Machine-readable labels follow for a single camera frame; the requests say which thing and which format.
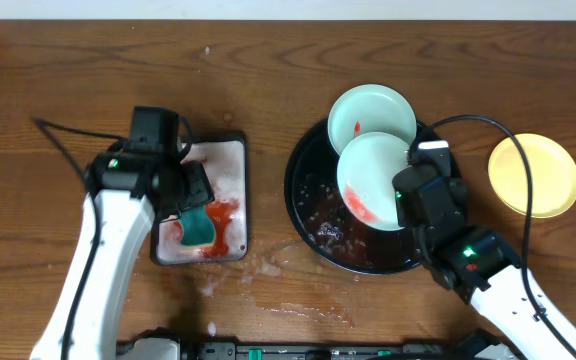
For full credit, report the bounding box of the rectangular soapy water tray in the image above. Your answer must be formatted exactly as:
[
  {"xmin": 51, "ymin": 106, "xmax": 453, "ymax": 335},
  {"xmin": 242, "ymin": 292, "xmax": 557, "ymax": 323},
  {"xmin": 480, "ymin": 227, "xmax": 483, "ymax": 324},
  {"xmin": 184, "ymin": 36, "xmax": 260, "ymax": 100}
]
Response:
[{"xmin": 150, "ymin": 132, "xmax": 250, "ymax": 266}]

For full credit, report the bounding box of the yellow plate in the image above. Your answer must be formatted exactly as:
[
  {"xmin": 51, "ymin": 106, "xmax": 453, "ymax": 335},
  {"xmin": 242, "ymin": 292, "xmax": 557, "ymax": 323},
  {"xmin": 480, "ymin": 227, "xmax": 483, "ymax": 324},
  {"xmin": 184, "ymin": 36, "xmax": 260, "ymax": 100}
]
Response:
[{"xmin": 488, "ymin": 133, "xmax": 576, "ymax": 218}]

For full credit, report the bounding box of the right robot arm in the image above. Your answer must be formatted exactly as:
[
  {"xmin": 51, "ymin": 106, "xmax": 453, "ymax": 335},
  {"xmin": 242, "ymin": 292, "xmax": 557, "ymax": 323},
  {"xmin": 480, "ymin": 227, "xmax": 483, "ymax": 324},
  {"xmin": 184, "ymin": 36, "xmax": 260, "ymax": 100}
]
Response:
[{"xmin": 392, "ymin": 165, "xmax": 576, "ymax": 359}]

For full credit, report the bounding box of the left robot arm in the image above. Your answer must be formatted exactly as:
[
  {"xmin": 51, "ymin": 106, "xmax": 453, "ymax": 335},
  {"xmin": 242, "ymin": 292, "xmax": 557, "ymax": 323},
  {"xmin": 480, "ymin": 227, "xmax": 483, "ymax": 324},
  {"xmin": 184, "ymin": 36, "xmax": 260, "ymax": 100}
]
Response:
[{"xmin": 31, "ymin": 152, "xmax": 214, "ymax": 359}]

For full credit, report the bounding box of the green yellow sponge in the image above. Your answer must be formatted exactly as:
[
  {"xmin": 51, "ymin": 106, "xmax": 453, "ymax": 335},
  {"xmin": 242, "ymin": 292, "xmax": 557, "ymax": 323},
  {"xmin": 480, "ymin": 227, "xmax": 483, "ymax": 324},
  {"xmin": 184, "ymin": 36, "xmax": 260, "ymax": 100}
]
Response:
[{"xmin": 179, "ymin": 206, "xmax": 216, "ymax": 248}]

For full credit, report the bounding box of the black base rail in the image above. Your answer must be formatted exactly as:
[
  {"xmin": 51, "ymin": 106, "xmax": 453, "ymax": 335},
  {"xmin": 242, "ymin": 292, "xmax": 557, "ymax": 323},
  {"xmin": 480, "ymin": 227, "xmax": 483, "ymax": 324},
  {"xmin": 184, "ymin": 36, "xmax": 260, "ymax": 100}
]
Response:
[{"xmin": 115, "ymin": 328, "xmax": 518, "ymax": 360}]

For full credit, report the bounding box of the light green plate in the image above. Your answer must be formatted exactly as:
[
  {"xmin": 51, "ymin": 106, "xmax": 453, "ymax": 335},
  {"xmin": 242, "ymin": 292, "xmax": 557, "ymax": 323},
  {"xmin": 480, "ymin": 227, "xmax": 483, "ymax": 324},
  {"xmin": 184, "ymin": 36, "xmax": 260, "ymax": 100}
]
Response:
[
  {"xmin": 327, "ymin": 84, "xmax": 417, "ymax": 155},
  {"xmin": 337, "ymin": 132, "xmax": 409, "ymax": 231}
]

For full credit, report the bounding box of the round black tray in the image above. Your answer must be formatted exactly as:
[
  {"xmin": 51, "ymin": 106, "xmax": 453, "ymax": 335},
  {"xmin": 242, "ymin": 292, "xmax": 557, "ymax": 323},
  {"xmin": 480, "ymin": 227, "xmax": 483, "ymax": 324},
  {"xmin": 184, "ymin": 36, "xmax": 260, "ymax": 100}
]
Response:
[{"xmin": 284, "ymin": 119, "xmax": 420, "ymax": 275}]

